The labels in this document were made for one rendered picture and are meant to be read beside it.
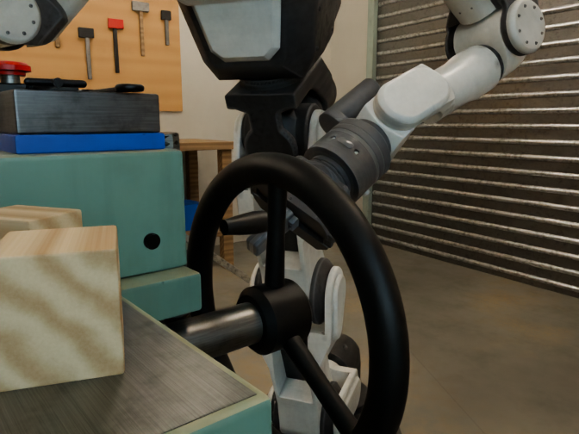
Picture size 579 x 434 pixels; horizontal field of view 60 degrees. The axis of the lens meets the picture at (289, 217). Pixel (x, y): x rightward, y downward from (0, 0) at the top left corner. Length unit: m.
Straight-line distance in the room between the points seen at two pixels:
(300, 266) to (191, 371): 0.85
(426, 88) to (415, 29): 3.23
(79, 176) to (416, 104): 0.43
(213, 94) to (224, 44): 3.15
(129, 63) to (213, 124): 0.75
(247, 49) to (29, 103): 0.51
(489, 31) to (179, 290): 0.61
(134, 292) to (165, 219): 0.06
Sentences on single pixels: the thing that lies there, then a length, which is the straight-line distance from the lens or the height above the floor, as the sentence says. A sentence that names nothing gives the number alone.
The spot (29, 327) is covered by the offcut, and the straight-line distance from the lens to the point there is 0.17.
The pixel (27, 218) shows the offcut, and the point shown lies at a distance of 0.26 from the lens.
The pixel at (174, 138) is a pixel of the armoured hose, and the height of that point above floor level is 0.97.
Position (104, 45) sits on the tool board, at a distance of 3.71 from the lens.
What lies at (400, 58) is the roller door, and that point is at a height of 1.43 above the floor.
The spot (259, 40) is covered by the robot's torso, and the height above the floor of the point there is 1.10.
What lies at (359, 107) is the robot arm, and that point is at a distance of 0.68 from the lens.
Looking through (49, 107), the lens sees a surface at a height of 0.99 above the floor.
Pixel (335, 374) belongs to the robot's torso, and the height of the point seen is 0.32.
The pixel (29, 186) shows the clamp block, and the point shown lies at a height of 0.94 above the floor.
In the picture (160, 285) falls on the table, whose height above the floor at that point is 0.87.
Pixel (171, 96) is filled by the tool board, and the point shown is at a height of 1.15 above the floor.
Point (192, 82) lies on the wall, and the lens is 3.92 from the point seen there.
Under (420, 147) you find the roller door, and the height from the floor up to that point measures 0.79.
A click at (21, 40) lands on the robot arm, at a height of 1.09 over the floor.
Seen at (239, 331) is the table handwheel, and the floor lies 0.81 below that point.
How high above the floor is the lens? 0.98
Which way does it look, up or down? 11 degrees down
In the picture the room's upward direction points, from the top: straight up
